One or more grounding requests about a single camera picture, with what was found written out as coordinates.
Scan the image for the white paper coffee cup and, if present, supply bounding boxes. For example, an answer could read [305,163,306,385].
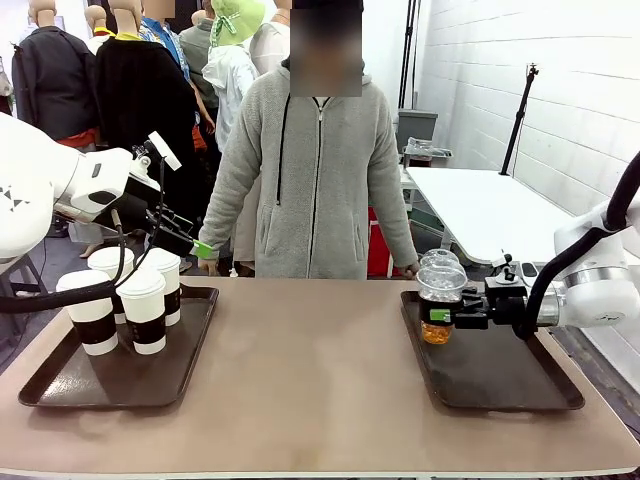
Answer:
[87,246,137,325]
[115,268,168,356]
[55,269,120,357]
[141,248,183,327]

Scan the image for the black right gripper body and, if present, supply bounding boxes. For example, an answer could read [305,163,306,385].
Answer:
[482,279,530,327]

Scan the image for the thick black right arm hose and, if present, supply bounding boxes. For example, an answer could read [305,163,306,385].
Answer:
[513,148,640,342]

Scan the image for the mannequin in white jacket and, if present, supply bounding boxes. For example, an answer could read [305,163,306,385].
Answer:
[201,42,262,264]

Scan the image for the person in grey hoodie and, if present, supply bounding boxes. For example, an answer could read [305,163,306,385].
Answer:
[198,62,420,280]

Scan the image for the small mannequin with red collar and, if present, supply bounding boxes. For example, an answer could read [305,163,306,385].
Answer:
[83,4,117,55]

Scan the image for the dark brown serving tray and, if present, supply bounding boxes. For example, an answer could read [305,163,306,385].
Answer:
[400,290,586,412]
[18,282,220,409]

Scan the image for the mannequin in olive jacket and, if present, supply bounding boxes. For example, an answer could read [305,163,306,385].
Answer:
[178,9,221,114]

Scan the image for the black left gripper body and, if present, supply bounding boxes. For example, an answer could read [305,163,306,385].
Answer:
[93,172,167,237]

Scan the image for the mannequin in white shirt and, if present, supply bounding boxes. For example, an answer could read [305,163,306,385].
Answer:
[248,0,292,76]

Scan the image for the grey sleeved left forearm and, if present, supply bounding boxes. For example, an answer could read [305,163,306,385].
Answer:
[382,199,420,267]

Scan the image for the grey storage bin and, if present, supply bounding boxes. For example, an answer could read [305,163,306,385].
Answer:
[397,108,439,147]

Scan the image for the green sun hat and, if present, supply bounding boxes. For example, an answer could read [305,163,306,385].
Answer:
[209,0,267,48]

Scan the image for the mannequin in dark jacket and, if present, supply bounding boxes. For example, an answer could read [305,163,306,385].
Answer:
[10,0,99,149]

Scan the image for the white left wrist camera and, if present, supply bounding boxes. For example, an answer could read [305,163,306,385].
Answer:
[131,131,182,176]

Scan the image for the thick black arm hose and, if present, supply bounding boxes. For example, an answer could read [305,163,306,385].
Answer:
[513,148,640,342]
[0,208,126,315]

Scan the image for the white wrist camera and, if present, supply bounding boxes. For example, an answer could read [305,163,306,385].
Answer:
[131,131,182,176]
[490,253,527,288]

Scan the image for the black light stand poles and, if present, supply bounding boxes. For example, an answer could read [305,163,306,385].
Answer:
[397,0,422,109]

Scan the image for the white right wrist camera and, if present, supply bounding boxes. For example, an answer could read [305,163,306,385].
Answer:
[490,253,527,288]

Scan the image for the clear plastic iced drink cup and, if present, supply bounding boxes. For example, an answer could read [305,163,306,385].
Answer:
[416,264,469,346]
[419,248,462,272]

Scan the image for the black tripod stand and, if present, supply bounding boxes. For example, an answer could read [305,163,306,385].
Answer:
[499,62,541,177]

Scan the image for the thin black camera cable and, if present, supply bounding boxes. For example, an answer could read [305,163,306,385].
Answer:
[127,157,168,282]

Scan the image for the white side table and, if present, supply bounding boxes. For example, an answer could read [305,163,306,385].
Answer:
[404,166,576,267]

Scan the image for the grey sleeved right forearm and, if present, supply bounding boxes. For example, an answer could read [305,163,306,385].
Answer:
[198,184,239,262]

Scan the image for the thick black left arm hose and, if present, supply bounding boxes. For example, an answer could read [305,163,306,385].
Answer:
[0,208,126,315]

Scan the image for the mannequin in black coat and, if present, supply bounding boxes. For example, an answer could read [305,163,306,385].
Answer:
[94,0,201,221]

